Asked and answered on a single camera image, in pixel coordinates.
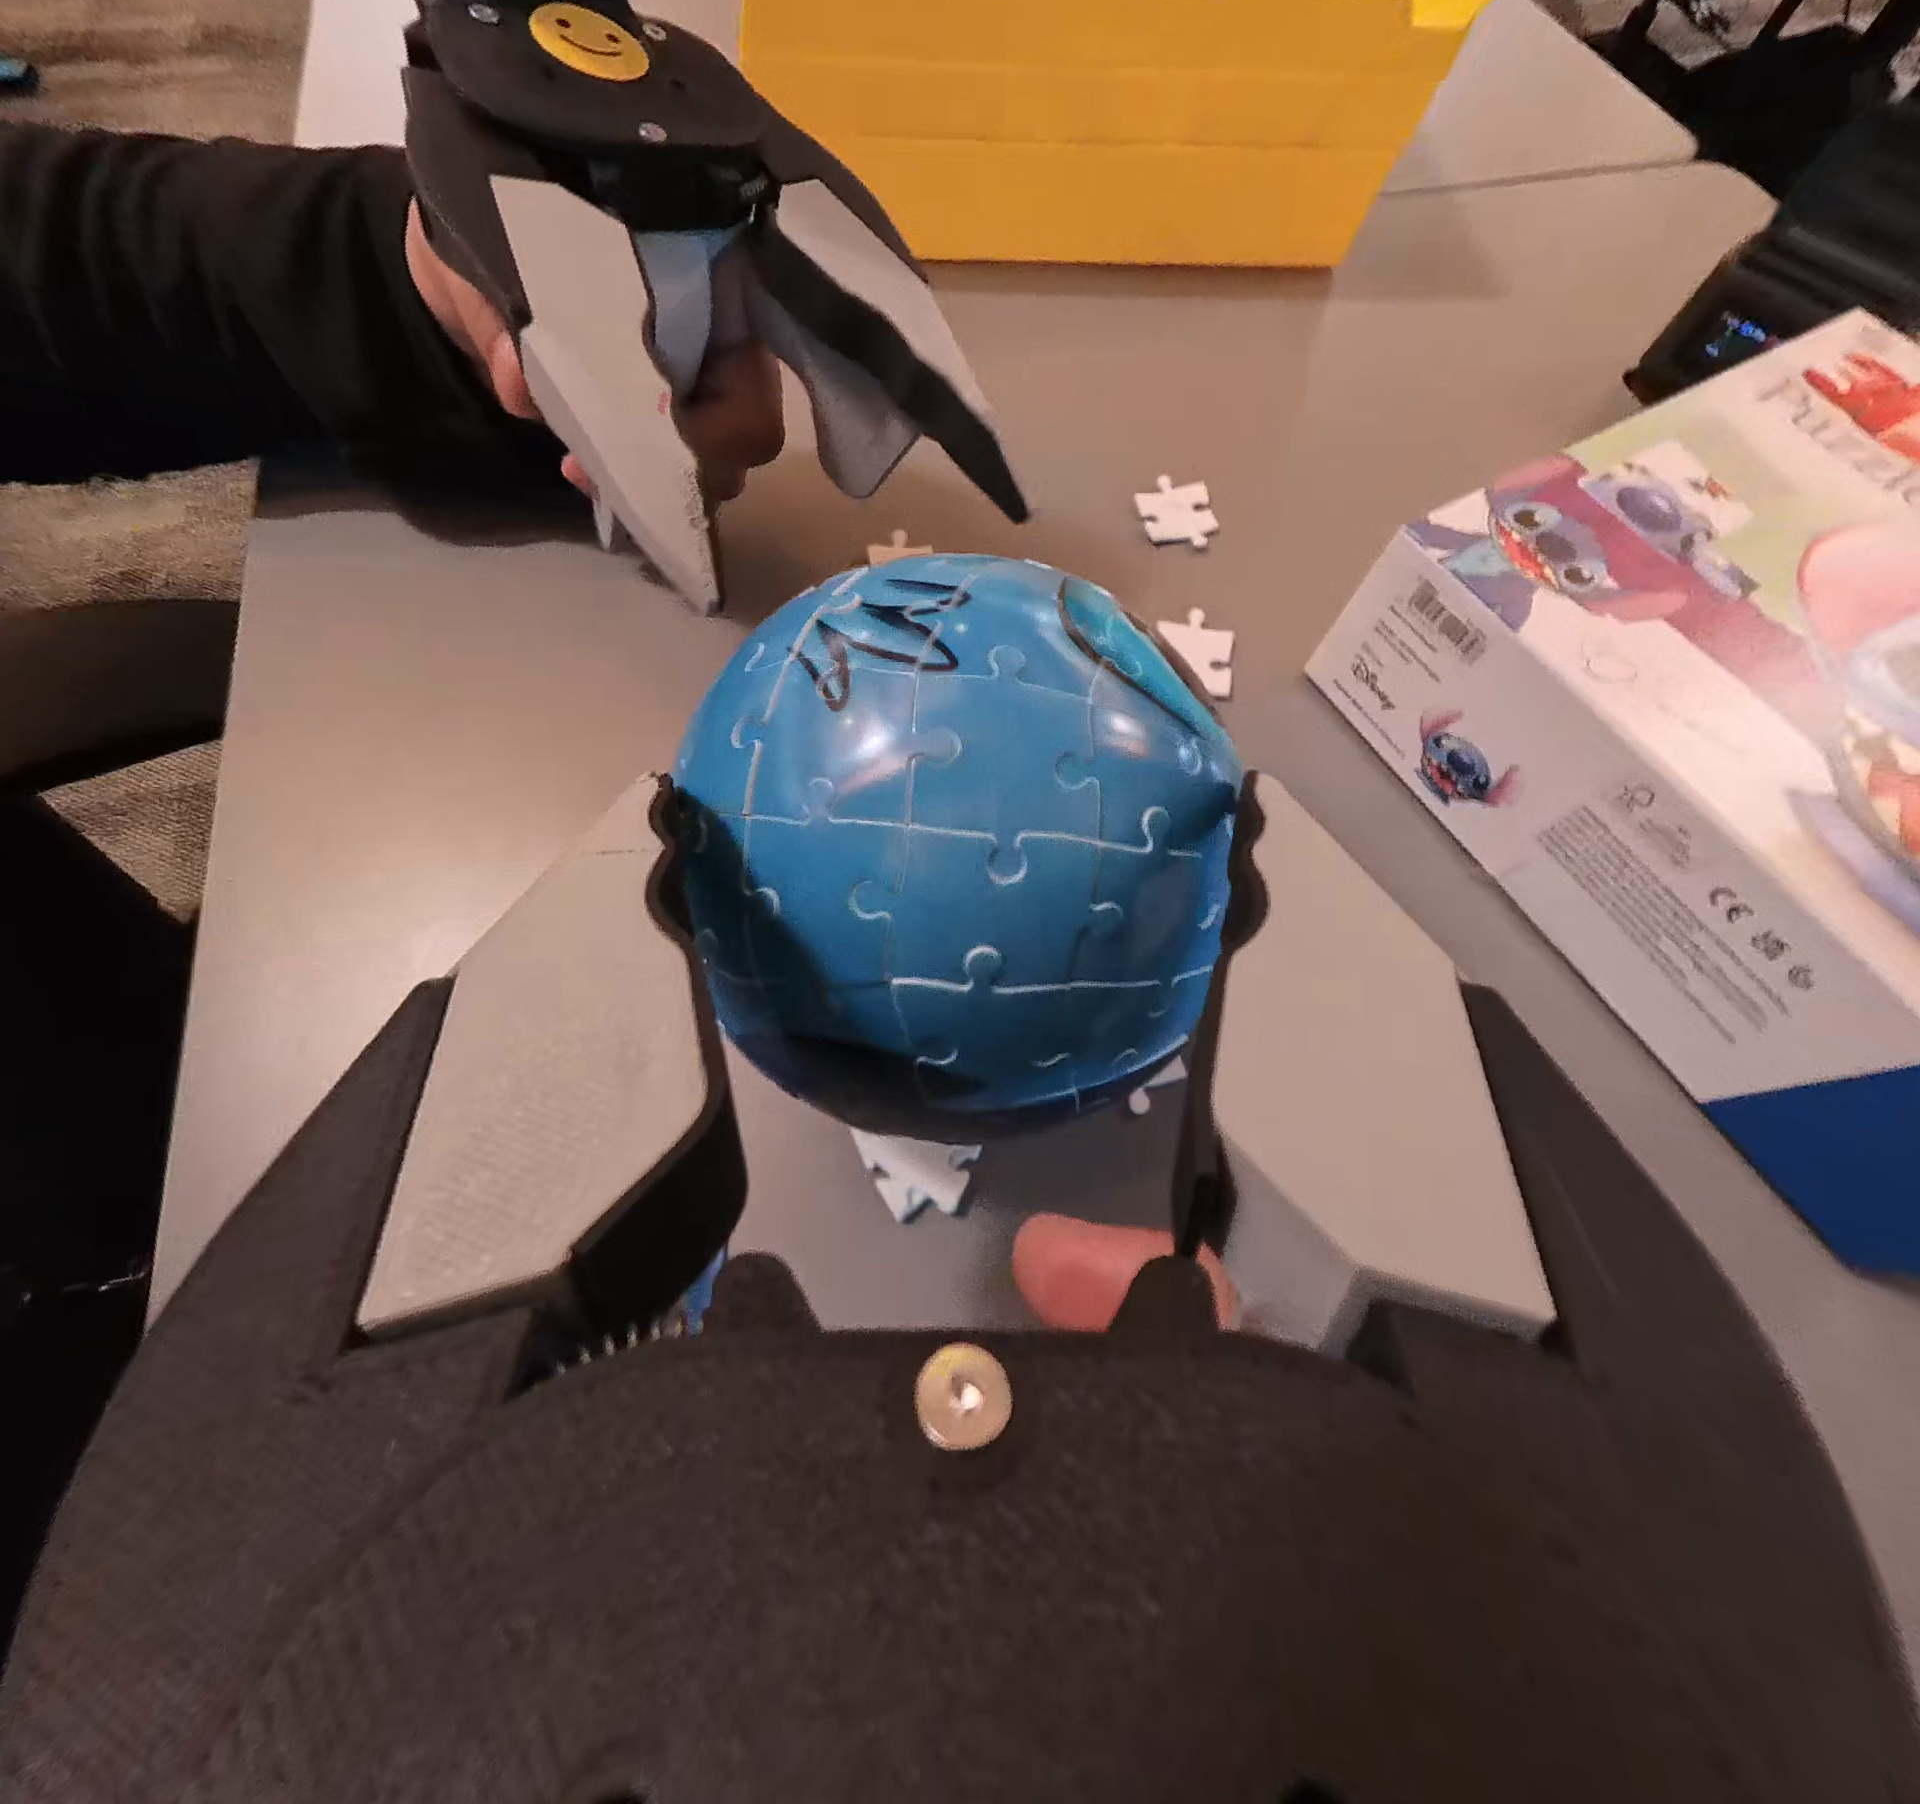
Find person's right hand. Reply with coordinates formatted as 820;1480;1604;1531
1012;1215;1243;1331

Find blue cartoon puzzle ball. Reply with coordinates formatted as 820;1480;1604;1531
669;555;1247;1144

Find yellow plastic bin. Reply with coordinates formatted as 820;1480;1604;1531
740;0;1502;267

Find black electronic device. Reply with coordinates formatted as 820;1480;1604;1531
1628;94;1920;404

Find person's left forearm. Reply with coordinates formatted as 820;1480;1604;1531
0;117;504;486

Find cartoon puzzle box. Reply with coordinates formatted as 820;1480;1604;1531
1302;308;1920;1273

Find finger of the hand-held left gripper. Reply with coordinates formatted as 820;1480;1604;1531
747;167;1037;526
488;173;727;617

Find person's left hand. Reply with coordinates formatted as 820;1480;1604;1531
406;206;605;504

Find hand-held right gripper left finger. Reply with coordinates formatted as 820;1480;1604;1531
351;771;749;1341

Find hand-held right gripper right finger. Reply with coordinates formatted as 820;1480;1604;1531
1170;768;1558;1351

